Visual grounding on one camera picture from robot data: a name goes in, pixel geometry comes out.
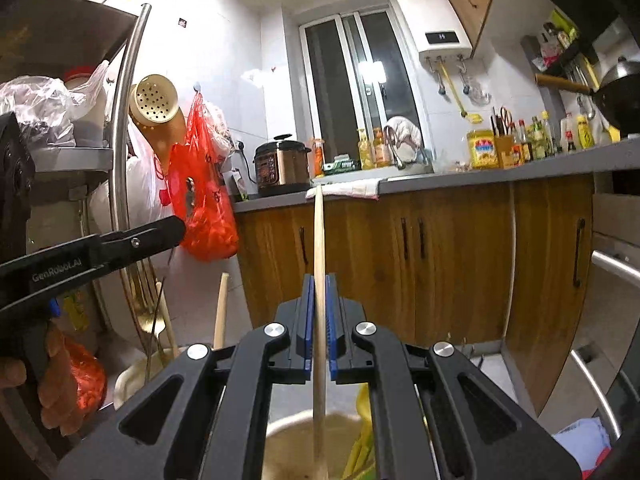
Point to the white plastic bag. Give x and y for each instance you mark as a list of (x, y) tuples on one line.
[(145, 180)]

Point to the orange spray bottle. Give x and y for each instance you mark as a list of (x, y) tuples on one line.
[(318, 160)]

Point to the white dish towel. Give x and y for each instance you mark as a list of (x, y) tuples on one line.
[(350, 189)]

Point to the white plastic jug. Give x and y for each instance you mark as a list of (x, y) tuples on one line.
[(568, 135)]

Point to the metal shelf rack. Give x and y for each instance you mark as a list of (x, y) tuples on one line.
[(70, 30)]

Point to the green box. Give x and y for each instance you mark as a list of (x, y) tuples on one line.
[(342, 162)]

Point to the yellow label package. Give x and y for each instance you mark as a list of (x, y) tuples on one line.
[(75, 310)]

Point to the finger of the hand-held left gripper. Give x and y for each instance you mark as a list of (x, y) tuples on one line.
[(125, 245)]

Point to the white cloth on faucet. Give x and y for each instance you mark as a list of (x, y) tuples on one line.
[(405, 132)]

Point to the orange liquid bottle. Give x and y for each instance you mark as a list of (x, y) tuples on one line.
[(381, 150)]

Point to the grey crumpled plastic bag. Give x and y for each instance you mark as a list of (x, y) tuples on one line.
[(35, 95)]

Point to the cream ceramic utensil holder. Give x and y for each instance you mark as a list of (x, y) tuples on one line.
[(290, 440)]

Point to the blue printed cloth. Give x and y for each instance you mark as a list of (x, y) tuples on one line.
[(580, 440)]

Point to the white jar red lid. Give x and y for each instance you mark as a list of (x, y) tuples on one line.
[(85, 110)]

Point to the yellow green plastic fork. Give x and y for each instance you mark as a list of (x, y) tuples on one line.
[(357, 452)]

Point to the gold perforated ladle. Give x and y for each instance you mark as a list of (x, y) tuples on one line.
[(150, 100)]

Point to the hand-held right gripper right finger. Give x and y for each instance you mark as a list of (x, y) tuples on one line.
[(331, 330)]

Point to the red plastic bag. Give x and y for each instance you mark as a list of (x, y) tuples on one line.
[(210, 220)]

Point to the person's left hand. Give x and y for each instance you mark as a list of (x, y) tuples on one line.
[(60, 390)]

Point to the sliding window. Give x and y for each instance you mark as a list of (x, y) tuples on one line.
[(330, 85)]

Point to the orange red net bag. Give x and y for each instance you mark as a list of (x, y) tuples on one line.
[(90, 375)]

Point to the row of sauce bottles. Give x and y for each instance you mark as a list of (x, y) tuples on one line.
[(535, 142)]

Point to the wooden kitchen cabinets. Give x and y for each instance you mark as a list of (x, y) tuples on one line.
[(450, 260)]

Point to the black wall shelf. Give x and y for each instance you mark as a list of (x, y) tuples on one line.
[(560, 55)]

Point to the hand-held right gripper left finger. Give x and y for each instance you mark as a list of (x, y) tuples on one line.
[(308, 330)]

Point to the yellow cooking oil bottle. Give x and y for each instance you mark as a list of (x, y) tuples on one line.
[(482, 152)]

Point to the stainless steel built-in oven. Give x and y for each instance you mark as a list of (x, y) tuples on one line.
[(600, 320)]

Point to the wooden wall cabinet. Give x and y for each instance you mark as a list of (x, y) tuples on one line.
[(467, 0)]

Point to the white water heater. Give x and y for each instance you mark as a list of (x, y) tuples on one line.
[(430, 20)]

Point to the wooden knife block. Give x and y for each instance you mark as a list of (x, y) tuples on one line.
[(505, 152)]

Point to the grey kitchen countertop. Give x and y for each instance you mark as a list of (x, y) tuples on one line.
[(500, 177)]

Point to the yellow liquid bottle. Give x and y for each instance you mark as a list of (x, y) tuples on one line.
[(365, 152)]

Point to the black copper rice cooker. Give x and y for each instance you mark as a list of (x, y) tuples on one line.
[(280, 165)]

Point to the small yellow bottle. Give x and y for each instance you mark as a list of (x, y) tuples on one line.
[(585, 132)]

